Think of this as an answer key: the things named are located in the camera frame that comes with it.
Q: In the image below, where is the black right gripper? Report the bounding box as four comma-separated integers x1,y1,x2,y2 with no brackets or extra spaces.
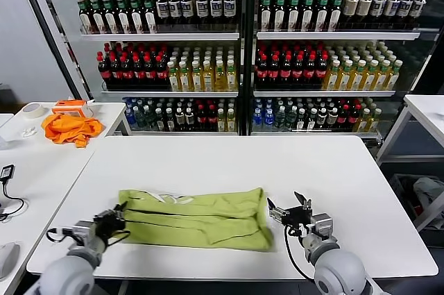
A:
266,191,313,232

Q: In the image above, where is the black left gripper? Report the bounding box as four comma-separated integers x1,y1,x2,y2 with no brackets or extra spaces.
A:
92,202,128,239

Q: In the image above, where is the light green t-shirt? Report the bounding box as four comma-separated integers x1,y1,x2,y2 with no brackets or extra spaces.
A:
117,187,275,253

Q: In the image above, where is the small dark bottle white cap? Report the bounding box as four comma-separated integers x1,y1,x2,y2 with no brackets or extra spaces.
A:
316,107,328,131
144,106,155,131
163,107,175,132
153,107,164,132
305,108,317,132
295,108,307,132
173,106,186,132
184,106,195,132
326,107,339,131

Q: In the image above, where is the small green tinted bottle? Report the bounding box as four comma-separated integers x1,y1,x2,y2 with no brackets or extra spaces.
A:
134,107,146,129
285,106,298,132
274,106,287,132

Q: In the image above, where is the small blue water bottle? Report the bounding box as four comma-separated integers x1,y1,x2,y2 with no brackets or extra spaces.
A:
263,108,275,132
252,108,264,132
124,107,136,129

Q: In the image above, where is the crumpled orange cloth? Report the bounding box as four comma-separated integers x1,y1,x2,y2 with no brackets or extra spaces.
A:
40,113,105,149

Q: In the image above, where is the white side table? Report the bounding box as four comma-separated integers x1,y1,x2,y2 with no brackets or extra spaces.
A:
375,94,444,233
0,101,133,152

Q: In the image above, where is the small cola bottle red cap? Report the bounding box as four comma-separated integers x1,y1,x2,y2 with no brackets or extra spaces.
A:
196,103,208,132
336,104,350,131
206,103,218,132
347,104,361,131

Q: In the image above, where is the small yellow juice bottle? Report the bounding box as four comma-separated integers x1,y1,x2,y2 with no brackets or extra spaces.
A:
216,108,227,133
225,108,237,133
368,108,382,133
357,108,371,133

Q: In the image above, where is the black storage crate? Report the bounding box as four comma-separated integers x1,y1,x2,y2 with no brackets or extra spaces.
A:
388,173,444,233

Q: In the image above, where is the black power adapter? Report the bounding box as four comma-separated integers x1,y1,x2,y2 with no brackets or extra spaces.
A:
0,163,17,183

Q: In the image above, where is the grey rounded device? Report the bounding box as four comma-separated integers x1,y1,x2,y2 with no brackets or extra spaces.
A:
0,242,21,279

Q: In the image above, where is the masking tape roll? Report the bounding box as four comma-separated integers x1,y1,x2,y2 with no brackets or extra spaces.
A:
20,103,49,120

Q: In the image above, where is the yellow juice bottle green label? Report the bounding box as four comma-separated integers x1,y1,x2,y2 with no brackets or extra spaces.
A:
225,59,239,92
361,60,379,91
201,60,216,92
349,60,366,91
167,60,181,92
336,60,354,91
385,60,404,91
190,60,204,92
214,59,228,92
373,60,391,91
179,60,193,92
324,60,342,91

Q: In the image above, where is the grey cloth bundle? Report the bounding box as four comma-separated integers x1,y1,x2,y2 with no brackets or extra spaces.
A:
412,176,444,221

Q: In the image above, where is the glass drinks display cabinet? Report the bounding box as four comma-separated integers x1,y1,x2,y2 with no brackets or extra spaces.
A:
13,0,444,140

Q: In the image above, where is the dark tea bottle green cap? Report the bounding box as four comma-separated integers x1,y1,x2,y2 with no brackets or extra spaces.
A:
273,0,289,32
259,0,274,32
142,0,158,34
329,0,345,32
301,0,317,32
76,0,91,35
287,0,302,32
128,0,144,35
88,0,104,35
101,0,117,35
114,0,131,35
315,0,331,32

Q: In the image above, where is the dark drink bottle blue label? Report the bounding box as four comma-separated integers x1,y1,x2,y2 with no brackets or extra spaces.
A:
180,0,195,32
222,0,238,32
369,0,386,29
410,0,428,29
383,0,400,29
155,0,170,32
195,0,210,32
209,0,224,32
168,0,182,32
396,0,413,29

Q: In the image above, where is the dark drink bottle beige label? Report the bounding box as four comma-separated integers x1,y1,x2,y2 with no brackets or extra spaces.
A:
343,0,360,29
357,0,373,29

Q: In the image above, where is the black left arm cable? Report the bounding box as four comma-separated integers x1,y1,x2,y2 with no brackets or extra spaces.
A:
46,227,132,246

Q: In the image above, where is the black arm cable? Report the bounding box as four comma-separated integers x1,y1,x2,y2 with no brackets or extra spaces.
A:
46,227,132,246
283,224,318,281

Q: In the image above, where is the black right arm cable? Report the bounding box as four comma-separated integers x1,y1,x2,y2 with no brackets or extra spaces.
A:
283,224,318,281

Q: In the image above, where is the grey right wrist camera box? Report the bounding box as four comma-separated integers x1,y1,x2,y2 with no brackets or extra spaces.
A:
310,214,334,241

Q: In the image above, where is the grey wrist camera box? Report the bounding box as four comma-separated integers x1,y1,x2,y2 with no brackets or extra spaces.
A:
310,214,334,241
71,220,95,241

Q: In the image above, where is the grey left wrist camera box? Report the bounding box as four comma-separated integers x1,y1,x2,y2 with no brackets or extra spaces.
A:
71,220,95,241

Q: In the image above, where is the black adapter cable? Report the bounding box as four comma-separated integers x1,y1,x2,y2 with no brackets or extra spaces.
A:
0,179,28,222

